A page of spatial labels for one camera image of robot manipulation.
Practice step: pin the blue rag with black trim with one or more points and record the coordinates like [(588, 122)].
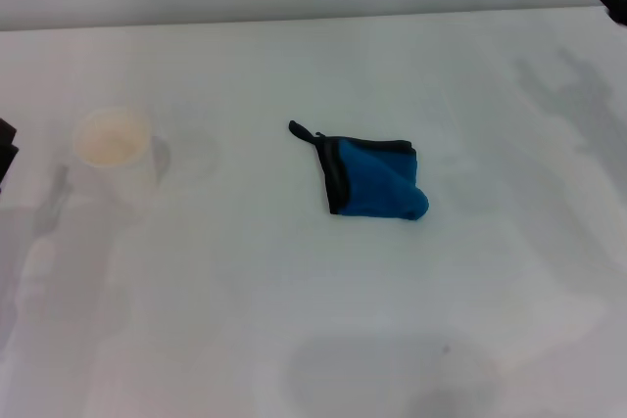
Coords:
[(377, 178)]

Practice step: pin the white paper cup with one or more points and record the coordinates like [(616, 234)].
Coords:
[(117, 153)]

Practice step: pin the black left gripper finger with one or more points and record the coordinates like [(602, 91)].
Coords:
[(6, 131), (7, 161)]

